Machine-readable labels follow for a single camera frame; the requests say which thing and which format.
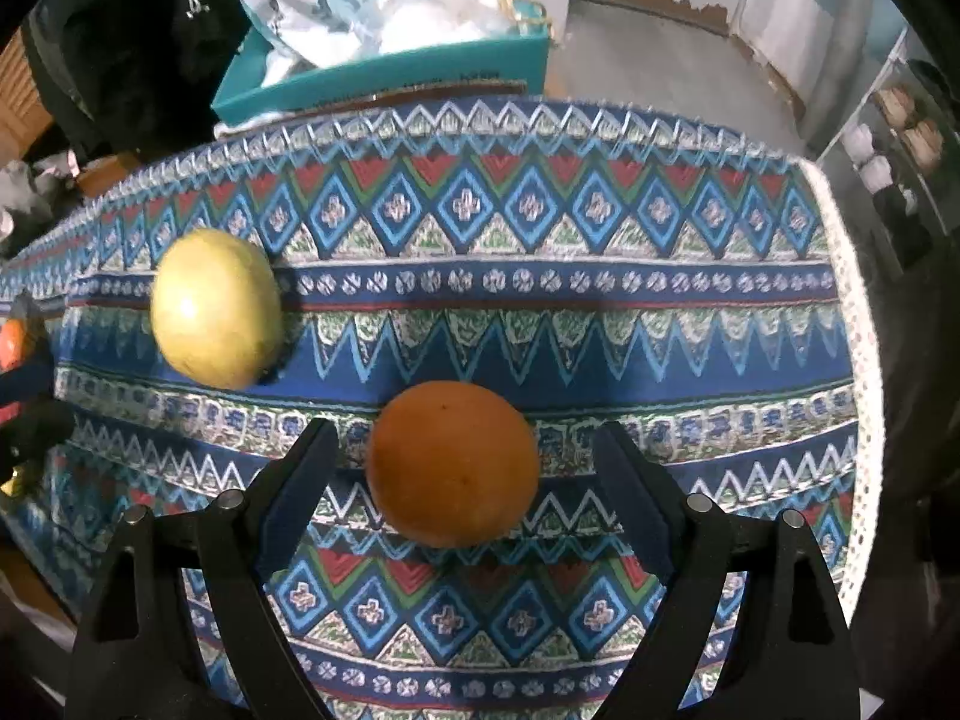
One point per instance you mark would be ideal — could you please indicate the clear plastic bag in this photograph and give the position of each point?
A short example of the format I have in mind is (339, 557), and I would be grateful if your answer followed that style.
(442, 11)

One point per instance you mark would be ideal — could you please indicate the white shoe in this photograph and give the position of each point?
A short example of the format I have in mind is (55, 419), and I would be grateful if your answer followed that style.
(877, 174)
(859, 144)

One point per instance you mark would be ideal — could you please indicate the wooden louvered door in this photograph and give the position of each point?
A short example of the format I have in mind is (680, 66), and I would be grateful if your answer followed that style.
(22, 101)

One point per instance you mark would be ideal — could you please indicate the large orange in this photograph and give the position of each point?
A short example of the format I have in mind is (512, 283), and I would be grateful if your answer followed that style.
(454, 465)

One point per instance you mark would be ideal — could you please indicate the brown shoe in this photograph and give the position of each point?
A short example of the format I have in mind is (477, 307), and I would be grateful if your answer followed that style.
(898, 105)
(924, 142)

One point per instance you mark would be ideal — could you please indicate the blue patterned tablecloth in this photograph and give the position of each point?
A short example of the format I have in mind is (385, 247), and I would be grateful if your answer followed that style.
(525, 300)

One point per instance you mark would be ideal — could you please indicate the yellow apple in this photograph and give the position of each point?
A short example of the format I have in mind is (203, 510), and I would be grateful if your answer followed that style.
(217, 307)

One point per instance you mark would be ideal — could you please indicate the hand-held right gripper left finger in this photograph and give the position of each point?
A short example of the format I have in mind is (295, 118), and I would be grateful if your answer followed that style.
(300, 495)

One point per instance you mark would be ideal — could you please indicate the black shoe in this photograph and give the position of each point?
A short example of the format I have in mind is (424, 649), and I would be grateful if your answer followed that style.
(904, 229)

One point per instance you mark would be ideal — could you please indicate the teal box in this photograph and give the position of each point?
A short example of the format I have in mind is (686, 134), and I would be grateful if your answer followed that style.
(420, 75)

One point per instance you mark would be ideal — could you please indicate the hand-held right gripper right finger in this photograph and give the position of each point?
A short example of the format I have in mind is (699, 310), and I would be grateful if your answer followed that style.
(626, 499)

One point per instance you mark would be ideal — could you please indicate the grey garment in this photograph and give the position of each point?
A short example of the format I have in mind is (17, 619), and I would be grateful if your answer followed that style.
(30, 184)

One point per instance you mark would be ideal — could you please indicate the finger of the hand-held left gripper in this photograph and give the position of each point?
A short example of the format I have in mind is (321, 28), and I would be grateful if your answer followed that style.
(37, 431)
(34, 379)

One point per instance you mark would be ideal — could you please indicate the black hanging coat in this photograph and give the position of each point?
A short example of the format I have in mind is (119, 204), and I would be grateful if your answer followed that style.
(127, 52)

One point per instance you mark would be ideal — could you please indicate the white shoe rack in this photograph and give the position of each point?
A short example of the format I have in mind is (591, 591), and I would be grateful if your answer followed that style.
(840, 150)

